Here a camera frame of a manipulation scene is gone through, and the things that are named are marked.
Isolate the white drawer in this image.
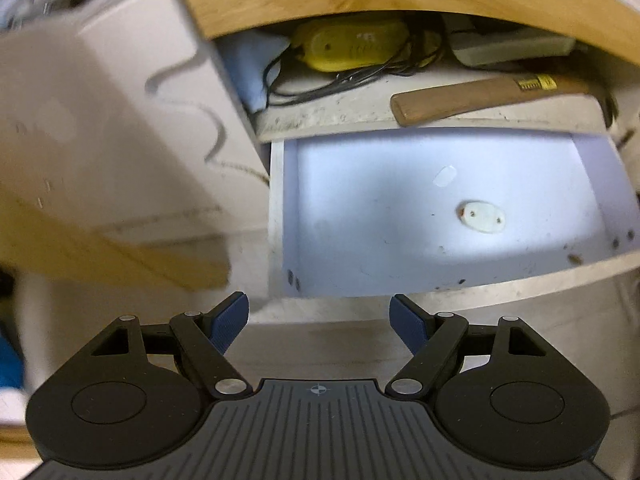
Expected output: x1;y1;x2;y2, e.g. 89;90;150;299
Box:
255;63;618;143
269;128;639;306

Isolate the white oval plastic piece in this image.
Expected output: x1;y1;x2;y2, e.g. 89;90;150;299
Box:
458;202;506;234

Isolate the white carved cabinet panel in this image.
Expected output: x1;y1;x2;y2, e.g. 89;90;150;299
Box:
1;0;269;243

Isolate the light blue cloth bag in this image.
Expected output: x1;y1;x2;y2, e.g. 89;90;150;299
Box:
215;29;291;114

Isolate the grey flat device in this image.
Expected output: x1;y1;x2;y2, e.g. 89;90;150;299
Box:
448;27;576;67

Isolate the yellow shoe dryer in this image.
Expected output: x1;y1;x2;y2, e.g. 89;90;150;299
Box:
291;13;442;73

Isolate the black power cable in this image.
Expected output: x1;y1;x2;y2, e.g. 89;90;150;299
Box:
261;14;449;108

